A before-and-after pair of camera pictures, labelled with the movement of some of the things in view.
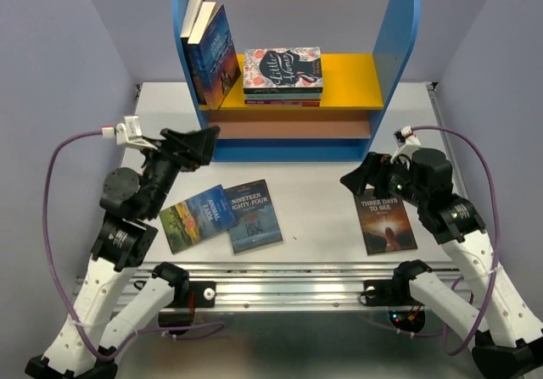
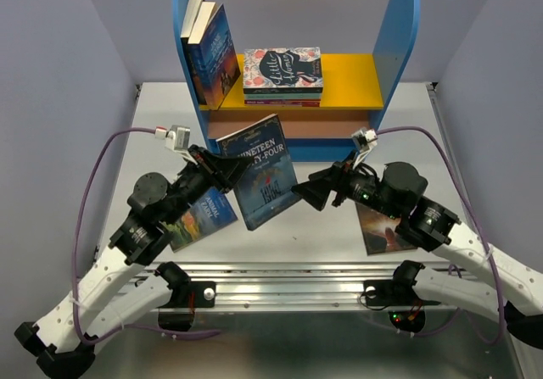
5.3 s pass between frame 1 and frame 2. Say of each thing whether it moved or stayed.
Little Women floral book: stayed
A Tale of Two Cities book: stayed
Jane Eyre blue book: stayed
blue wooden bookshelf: stayed
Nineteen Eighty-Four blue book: moved
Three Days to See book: stayed
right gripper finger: moved
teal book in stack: stayed
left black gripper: moved
